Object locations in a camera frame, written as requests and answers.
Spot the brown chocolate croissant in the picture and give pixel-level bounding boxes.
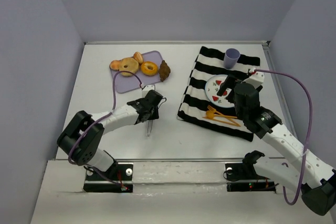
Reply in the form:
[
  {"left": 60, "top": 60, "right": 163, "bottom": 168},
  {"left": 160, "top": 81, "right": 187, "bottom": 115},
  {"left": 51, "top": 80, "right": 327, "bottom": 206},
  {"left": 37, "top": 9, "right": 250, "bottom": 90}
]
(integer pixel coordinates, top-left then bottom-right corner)
[{"left": 158, "top": 60, "right": 171, "bottom": 82}]

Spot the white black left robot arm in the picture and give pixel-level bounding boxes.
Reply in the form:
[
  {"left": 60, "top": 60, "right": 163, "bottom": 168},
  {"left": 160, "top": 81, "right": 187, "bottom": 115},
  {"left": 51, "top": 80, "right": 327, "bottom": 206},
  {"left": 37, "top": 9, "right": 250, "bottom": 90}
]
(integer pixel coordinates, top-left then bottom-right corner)
[{"left": 57, "top": 90, "right": 164, "bottom": 177}]

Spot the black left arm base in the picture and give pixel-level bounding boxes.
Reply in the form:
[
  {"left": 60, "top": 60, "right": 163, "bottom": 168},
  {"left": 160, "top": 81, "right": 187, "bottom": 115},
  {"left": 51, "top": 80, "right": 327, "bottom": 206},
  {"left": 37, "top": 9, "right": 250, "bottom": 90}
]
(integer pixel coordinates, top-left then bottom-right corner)
[{"left": 82, "top": 162, "right": 134, "bottom": 193}]

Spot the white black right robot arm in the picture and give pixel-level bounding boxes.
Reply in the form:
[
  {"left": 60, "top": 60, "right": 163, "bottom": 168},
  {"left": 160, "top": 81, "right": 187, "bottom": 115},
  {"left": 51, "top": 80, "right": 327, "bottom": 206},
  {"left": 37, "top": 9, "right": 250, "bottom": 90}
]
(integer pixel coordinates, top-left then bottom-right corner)
[{"left": 218, "top": 72, "right": 335, "bottom": 216}]

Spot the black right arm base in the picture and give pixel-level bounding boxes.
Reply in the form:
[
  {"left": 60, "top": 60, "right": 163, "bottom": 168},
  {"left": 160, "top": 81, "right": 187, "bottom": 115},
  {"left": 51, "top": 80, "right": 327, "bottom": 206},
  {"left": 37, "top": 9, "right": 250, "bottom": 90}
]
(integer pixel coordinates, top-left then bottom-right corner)
[{"left": 223, "top": 151, "right": 278, "bottom": 193}]

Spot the small glazed bread roll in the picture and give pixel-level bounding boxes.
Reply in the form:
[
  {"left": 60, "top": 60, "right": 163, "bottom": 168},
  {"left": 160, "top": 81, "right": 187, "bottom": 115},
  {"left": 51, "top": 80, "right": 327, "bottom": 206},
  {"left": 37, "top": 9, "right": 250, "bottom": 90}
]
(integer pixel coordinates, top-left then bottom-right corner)
[{"left": 132, "top": 51, "right": 143, "bottom": 65}]

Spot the pale round bread bun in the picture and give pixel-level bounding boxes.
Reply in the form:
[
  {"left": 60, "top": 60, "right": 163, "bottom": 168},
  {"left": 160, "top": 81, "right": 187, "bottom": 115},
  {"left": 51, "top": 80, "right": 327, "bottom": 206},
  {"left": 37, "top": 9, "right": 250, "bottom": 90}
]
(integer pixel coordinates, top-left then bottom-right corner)
[{"left": 109, "top": 60, "right": 121, "bottom": 71}]

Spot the watermelon pattern plate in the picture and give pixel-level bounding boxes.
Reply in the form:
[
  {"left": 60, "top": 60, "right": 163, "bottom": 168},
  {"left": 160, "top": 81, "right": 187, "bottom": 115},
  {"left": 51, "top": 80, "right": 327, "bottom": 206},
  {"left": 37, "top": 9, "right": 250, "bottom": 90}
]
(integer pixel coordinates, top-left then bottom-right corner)
[{"left": 204, "top": 74, "right": 234, "bottom": 108}]

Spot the orange plastic fork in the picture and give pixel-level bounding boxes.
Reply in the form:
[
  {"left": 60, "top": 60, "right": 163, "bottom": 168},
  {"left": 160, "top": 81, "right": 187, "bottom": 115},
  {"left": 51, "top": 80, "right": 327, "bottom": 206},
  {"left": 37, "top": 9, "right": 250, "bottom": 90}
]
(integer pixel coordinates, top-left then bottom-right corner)
[{"left": 207, "top": 105, "right": 222, "bottom": 114}]

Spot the orange plastic spoon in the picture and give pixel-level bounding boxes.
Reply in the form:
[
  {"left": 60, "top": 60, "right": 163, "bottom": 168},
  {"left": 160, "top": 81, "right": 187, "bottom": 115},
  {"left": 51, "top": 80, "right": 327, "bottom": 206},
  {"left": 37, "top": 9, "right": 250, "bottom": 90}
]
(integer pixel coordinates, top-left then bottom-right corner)
[{"left": 206, "top": 110, "right": 237, "bottom": 119}]

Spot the lavender plastic cup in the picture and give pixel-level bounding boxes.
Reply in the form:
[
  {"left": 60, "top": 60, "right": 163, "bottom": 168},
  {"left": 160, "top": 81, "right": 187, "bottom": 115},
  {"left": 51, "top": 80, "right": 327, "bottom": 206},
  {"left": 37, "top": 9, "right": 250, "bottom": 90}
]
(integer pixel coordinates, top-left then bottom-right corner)
[{"left": 223, "top": 48, "right": 240, "bottom": 69}]

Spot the black white striped cloth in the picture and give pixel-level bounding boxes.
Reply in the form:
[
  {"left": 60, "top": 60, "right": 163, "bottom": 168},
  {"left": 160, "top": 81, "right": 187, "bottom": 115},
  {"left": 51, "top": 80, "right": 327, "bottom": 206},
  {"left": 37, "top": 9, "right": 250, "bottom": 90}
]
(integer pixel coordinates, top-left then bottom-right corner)
[{"left": 177, "top": 46, "right": 260, "bottom": 142}]

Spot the orange plastic knife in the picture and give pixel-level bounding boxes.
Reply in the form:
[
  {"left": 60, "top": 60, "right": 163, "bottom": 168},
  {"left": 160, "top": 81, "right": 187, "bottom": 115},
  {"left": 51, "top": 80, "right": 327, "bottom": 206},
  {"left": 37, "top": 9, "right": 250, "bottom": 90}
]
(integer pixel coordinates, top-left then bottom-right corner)
[{"left": 202, "top": 115, "right": 241, "bottom": 127}]

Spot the lavender plastic tray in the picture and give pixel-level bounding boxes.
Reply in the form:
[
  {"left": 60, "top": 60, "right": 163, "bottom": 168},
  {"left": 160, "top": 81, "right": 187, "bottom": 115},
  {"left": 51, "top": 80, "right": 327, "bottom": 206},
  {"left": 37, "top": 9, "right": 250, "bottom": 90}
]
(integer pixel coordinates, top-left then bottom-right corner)
[{"left": 115, "top": 50, "right": 163, "bottom": 93}]

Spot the orange glazed donut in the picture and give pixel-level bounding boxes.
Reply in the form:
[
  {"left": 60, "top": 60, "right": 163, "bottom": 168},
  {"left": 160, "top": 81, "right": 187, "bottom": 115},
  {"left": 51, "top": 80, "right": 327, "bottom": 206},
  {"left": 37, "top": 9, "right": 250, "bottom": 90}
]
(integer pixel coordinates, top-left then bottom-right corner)
[{"left": 141, "top": 61, "right": 158, "bottom": 76}]

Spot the large beige bagel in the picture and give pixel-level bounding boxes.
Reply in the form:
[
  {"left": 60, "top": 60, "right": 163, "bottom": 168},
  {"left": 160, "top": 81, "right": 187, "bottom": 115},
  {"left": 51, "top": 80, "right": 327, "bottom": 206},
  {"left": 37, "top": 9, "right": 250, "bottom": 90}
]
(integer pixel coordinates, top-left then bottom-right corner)
[{"left": 119, "top": 57, "right": 139, "bottom": 77}]

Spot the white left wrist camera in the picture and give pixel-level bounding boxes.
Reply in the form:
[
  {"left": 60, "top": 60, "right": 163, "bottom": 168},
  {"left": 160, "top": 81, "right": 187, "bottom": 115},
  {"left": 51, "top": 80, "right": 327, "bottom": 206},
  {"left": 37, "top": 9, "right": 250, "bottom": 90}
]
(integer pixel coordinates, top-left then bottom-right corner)
[{"left": 142, "top": 84, "right": 155, "bottom": 98}]

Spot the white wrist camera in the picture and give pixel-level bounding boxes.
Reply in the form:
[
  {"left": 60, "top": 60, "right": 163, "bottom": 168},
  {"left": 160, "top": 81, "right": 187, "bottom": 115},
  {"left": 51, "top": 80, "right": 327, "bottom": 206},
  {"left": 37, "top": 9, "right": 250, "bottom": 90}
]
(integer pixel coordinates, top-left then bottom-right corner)
[
  {"left": 142, "top": 84, "right": 155, "bottom": 98},
  {"left": 244, "top": 68, "right": 265, "bottom": 89}
]

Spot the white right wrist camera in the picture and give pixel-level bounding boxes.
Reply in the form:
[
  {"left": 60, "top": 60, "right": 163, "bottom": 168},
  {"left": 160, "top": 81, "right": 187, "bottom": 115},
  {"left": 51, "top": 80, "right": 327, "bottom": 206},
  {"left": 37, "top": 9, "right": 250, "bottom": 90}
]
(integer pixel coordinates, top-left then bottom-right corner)
[{"left": 244, "top": 68, "right": 265, "bottom": 89}]

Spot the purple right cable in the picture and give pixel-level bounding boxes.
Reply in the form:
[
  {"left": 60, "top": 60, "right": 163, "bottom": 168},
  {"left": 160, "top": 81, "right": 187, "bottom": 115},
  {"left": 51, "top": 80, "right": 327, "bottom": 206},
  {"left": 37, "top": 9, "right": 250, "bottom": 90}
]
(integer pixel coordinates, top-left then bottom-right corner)
[{"left": 253, "top": 69, "right": 313, "bottom": 205}]

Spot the metal table edge rail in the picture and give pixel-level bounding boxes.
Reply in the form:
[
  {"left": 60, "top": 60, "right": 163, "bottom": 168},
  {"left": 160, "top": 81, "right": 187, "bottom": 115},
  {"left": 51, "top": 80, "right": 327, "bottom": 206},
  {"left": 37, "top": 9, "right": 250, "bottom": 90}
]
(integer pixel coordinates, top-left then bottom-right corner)
[{"left": 84, "top": 40, "right": 269, "bottom": 46}]

